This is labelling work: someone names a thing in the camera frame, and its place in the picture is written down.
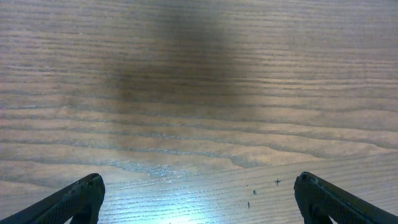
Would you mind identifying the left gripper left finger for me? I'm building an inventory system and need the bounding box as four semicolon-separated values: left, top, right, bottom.
1;173;105;224

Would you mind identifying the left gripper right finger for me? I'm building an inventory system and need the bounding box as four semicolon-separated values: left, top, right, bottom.
294;172;397;224

